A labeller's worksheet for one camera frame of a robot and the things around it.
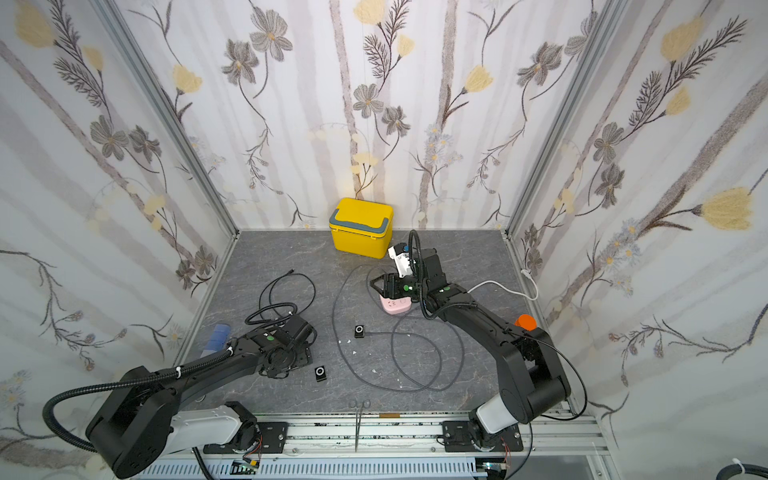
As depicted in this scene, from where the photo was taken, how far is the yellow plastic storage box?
106cm

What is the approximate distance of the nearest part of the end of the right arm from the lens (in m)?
0.75

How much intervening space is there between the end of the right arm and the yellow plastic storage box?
1.03ft
